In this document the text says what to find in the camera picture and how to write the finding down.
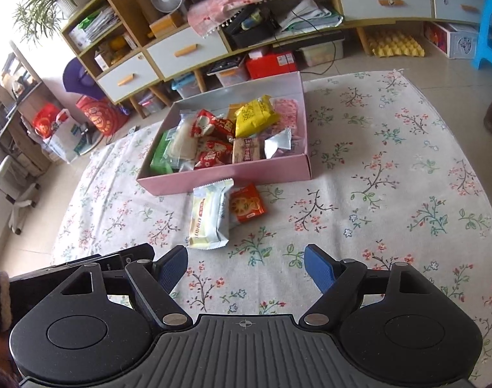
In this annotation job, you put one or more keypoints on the red lantern bag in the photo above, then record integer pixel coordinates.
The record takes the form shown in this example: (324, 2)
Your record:
(105, 116)

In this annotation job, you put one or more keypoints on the black open case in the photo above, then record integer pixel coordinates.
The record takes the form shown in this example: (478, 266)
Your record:
(253, 24)

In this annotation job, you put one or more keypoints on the pink cardboard box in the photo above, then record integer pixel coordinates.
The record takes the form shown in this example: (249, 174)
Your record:
(291, 166)

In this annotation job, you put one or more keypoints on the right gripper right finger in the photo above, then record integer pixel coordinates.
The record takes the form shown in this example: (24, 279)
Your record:
(339, 283)

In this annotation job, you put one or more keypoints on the yellow egg tray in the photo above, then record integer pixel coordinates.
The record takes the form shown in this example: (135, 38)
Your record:
(389, 43)

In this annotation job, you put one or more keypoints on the green snack pack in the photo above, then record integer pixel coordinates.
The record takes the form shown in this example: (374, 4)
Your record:
(160, 165)

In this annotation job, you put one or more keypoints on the red shoe box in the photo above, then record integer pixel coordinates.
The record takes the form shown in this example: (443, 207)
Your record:
(271, 64)

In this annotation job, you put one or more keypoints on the white printed carton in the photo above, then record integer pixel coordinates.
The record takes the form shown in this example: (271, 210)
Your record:
(456, 41)

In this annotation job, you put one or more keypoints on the wooden shelf cabinet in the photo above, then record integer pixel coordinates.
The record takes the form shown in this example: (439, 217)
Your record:
(109, 38)

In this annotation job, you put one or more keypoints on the red white shopping bag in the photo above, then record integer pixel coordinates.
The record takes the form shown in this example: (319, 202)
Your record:
(61, 133)

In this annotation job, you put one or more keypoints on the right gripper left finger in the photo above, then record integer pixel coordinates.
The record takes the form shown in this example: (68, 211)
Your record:
(151, 285)

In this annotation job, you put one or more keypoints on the clear storage bin blue lid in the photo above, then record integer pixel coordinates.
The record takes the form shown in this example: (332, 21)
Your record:
(186, 85)

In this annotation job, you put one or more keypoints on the white cream snack pack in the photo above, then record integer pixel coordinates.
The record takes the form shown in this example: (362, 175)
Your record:
(209, 220)

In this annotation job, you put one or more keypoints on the orange small snack pack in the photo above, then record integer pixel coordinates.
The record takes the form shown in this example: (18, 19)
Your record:
(246, 204)

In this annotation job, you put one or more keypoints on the blue plastic stool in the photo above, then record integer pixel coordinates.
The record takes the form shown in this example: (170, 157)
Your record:
(490, 34)

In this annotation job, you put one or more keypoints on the white office chair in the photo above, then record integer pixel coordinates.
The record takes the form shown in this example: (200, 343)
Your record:
(18, 203)

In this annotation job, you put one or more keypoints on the person's left hand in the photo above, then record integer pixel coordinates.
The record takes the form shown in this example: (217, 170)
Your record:
(6, 363)

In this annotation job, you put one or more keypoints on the wooden tv cabinet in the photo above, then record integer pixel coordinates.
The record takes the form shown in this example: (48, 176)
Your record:
(185, 50)

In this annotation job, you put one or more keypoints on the pink wafer snack pack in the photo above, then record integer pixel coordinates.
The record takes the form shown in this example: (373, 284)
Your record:
(246, 150)

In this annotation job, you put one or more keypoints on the purple hat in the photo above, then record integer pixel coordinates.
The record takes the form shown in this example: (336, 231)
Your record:
(76, 79)

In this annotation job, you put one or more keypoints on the floral white cloth mat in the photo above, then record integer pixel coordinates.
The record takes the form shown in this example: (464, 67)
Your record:
(390, 183)

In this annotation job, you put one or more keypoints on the clear bread pack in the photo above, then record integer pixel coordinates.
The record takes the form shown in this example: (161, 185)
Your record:
(182, 148)

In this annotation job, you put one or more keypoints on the silver foil pack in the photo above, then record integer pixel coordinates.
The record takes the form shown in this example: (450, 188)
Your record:
(278, 144)

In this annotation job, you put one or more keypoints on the pink nougat pack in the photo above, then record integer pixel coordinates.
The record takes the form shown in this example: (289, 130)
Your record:
(287, 110)

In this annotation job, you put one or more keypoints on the red snack pack in box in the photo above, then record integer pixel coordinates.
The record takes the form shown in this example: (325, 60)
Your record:
(212, 152)

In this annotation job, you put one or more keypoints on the yellow snack pack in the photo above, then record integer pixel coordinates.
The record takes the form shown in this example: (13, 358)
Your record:
(255, 116)

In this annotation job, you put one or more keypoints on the potted spider plant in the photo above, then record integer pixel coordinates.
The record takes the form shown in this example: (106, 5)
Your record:
(36, 19)

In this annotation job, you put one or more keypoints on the red crinkled snack pack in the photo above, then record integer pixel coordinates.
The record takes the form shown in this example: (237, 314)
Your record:
(206, 124)

